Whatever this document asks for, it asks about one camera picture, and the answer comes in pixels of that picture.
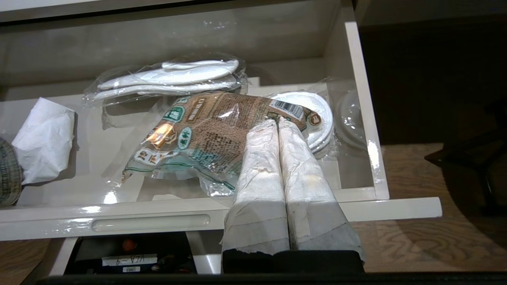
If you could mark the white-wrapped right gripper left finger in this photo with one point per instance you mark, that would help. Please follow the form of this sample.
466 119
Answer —
259 190

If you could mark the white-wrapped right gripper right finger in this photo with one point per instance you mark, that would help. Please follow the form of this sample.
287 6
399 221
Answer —
309 198

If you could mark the grey cabinet drawer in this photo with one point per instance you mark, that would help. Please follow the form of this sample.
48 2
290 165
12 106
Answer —
119 43

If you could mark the white toilet paper roll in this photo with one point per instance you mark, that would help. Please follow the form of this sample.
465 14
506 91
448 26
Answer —
45 138

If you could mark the grey denim shorts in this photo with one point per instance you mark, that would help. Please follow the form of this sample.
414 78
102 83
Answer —
8 174

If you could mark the white and black robot base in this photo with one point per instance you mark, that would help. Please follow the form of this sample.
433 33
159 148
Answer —
99 253

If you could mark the brown and green snack bag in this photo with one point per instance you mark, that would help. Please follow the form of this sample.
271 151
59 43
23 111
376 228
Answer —
210 134

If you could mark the white paper plates pack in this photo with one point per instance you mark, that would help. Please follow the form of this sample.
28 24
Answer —
319 114

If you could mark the red emergency stop button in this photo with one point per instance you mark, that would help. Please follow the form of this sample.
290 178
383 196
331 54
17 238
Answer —
128 244

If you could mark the white slippers in plastic bag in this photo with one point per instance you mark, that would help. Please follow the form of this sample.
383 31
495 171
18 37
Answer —
170 77

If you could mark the white handwritten label sticker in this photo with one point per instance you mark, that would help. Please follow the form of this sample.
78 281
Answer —
130 260

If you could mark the small white barcode sticker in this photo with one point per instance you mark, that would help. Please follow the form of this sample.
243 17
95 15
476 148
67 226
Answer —
131 269

